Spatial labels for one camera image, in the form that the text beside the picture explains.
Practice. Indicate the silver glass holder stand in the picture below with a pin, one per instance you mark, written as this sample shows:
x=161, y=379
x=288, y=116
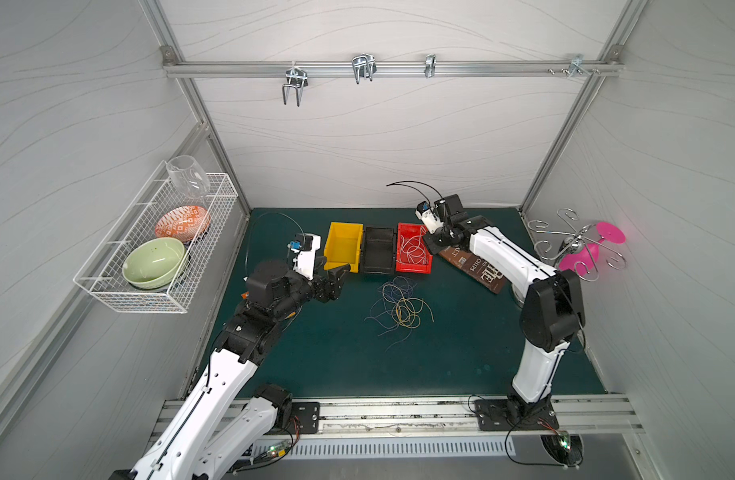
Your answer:
x=543, y=247

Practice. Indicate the metal loop hook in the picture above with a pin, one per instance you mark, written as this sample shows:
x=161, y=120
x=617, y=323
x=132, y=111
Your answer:
x=363, y=67

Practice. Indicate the yellow plastic bin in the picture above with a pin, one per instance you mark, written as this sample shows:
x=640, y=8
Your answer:
x=343, y=245

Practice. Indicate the pink plastic wine glass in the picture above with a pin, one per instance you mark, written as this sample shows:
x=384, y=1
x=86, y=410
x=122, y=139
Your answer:
x=593, y=244

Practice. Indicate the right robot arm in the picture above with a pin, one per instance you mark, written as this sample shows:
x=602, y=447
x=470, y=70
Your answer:
x=551, y=300

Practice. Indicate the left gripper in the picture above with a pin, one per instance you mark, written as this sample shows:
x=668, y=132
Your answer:
x=326, y=285

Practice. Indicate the aluminium top rail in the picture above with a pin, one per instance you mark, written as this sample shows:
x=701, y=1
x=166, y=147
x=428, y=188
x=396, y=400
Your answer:
x=385, y=69

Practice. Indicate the brown chips bag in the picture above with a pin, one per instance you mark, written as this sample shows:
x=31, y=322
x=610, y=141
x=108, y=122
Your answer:
x=476, y=268

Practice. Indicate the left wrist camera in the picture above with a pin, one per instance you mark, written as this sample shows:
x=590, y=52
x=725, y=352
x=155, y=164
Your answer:
x=304, y=247

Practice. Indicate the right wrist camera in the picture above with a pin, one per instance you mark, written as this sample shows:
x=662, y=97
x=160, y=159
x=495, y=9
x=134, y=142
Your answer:
x=428, y=216

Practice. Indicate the aluminium rail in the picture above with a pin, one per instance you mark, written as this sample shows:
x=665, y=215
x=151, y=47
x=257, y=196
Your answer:
x=385, y=69
x=448, y=416

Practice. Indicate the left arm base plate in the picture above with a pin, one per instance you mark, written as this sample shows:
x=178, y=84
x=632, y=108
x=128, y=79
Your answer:
x=306, y=416

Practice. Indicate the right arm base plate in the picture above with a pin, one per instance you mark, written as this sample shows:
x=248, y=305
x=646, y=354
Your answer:
x=505, y=415

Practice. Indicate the clear glass cup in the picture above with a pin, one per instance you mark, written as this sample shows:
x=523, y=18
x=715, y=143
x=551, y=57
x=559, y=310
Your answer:
x=188, y=177

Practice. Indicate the red plastic bin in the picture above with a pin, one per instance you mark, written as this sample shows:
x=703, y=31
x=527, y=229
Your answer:
x=412, y=255

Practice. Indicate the metal double hook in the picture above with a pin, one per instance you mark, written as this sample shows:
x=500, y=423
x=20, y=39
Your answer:
x=296, y=80

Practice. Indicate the white wire basket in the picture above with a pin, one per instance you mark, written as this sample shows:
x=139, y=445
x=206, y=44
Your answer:
x=101, y=275

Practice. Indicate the green bowl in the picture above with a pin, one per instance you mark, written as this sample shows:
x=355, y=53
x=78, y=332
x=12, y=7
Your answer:
x=154, y=264

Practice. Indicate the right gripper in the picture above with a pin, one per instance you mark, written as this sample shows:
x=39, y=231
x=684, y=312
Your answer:
x=442, y=235

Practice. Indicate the black plastic bin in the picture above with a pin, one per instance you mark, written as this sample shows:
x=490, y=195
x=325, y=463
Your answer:
x=378, y=249

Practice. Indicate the orange patterned bowl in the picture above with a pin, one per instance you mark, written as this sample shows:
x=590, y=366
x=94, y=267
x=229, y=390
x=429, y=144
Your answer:
x=184, y=223

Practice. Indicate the aluminium front rail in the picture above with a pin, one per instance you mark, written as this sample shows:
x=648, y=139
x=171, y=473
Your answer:
x=448, y=416

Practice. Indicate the small metal hook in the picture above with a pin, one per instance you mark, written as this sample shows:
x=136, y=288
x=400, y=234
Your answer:
x=430, y=66

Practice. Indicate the green tabletop mat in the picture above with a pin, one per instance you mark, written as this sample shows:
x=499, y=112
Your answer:
x=471, y=342

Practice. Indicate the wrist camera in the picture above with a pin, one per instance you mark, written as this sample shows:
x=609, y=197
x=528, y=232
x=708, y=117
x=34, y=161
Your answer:
x=304, y=247
x=428, y=216

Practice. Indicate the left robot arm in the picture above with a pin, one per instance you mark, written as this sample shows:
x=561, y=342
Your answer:
x=194, y=445

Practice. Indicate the metal bracket hook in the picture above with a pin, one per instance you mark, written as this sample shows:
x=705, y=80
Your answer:
x=576, y=68

